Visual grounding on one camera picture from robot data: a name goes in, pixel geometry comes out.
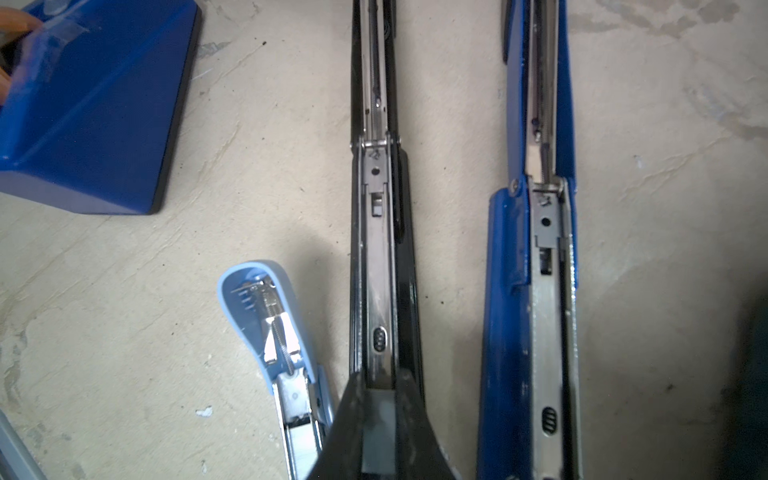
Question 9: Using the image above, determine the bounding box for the blue tape dispenser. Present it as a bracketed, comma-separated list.
[1, 1, 202, 215]

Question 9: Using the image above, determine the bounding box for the teal plastic tray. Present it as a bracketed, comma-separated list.
[719, 294, 767, 479]

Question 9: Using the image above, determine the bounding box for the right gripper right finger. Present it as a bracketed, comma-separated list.
[395, 369, 456, 480]

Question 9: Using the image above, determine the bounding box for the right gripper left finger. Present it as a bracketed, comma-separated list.
[308, 372, 366, 480]

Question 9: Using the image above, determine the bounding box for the blue and black stapler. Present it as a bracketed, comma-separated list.
[476, 1, 584, 479]

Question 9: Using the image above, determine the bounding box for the grey staple strip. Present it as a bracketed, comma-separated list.
[362, 389, 397, 479]

